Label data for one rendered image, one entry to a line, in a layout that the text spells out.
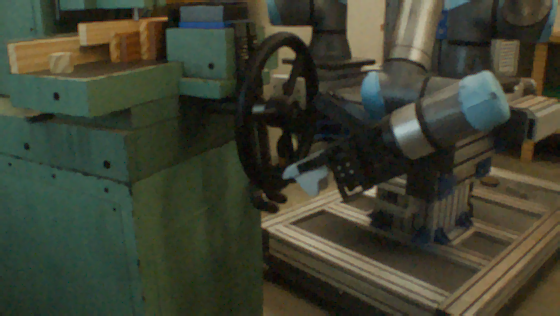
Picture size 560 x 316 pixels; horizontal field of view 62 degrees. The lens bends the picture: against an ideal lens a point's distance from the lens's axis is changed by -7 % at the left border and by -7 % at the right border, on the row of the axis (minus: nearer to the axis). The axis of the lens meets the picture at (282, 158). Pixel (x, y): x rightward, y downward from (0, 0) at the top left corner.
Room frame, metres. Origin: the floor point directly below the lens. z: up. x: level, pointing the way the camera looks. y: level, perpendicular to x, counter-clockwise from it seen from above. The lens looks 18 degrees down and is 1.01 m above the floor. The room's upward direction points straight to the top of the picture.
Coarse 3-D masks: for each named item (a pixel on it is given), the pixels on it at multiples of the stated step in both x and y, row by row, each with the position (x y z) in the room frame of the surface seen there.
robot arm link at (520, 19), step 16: (512, 0) 1.11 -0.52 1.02; (528, 0) 1.09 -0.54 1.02; (544, 0) 1.14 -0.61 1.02; (512, 16) 1.16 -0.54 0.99; (528, 16) 1.14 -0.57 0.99; (544, 16) 1.14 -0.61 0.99; (496, 32) 1.23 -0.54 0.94; (512, 32) 1.21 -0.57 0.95; (528, 32) 1.18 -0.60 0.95; (544, 32) 1.16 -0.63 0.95
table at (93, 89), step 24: (48, 72) 0.81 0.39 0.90; (72, 72) 0.80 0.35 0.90; (96, 72) 0.79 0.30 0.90; (120, 72) 0.79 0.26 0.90; (144, 72) 0.83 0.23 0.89; (168, 72) 0.88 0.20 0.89; (264, 72) 0.99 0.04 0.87; (24, 96) 0.79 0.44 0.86; (48, 96) 0.76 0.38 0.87; (72, 96) 0.73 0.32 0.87; (96, 96) 0.73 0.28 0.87; (120, 96) 0.78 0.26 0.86; (144, 96) 0.82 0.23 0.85; (168, 96) 0.88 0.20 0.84; (216, 96) 0.86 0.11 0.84
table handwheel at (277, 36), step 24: (264, 48) 0.82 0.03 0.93; (312, 72) 0.98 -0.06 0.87; (240, 96) 0.77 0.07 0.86; (288, 96) 0.89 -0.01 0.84; (312, 96) 0.99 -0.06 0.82; (240, 120) 0.76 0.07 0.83; (288, 120) 0.86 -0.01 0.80; (312, 120) 0.98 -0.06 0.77; (240, 144) 0.76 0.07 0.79; (288, 144) 0.90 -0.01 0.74; (312, 144) 0.98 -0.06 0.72
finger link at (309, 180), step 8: (304, 160) 0.75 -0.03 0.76; (288, 168) 0.76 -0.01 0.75; (296, 168) 0.74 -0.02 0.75; (320, 168) 0.73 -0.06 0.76; (328, 168) 0.72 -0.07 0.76; (288, 176) 0.76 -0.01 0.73; (296, 176) 0.75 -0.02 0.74; (304, 176) 0.74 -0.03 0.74; (312, 176) 0.73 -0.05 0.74; (320, 176) 0.73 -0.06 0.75; (304, 184) 0.74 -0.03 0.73; (312, 184) 0.73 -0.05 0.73; (312, 192) 0.73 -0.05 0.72
